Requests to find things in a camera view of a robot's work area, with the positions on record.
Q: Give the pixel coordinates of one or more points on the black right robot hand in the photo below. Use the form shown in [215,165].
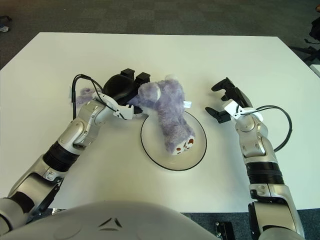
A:
[236,93]

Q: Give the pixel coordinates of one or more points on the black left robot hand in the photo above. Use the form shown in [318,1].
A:
[117,87]

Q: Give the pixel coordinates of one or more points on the purple plush bunny doll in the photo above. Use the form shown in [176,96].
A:
[170,112]

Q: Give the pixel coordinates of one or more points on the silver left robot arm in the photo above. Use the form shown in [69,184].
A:
[80,130]

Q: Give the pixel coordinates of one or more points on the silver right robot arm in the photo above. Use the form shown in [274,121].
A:
[255,140]

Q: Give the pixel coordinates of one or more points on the white plate with black rim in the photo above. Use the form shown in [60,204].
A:
[175,161]

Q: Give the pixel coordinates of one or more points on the white side table edge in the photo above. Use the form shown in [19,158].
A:
[317,70]

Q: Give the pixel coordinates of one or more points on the black tripod stand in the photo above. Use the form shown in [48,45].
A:
[315,30]

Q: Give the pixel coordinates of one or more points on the white sneaker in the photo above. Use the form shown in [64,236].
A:
[3,29]

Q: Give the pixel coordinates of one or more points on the black office chair base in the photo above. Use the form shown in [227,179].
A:
[6,18]

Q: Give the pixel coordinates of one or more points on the silver robot torso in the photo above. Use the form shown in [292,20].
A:
[125,220]

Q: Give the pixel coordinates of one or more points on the black bracket with screws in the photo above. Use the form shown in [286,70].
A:
[225,230]

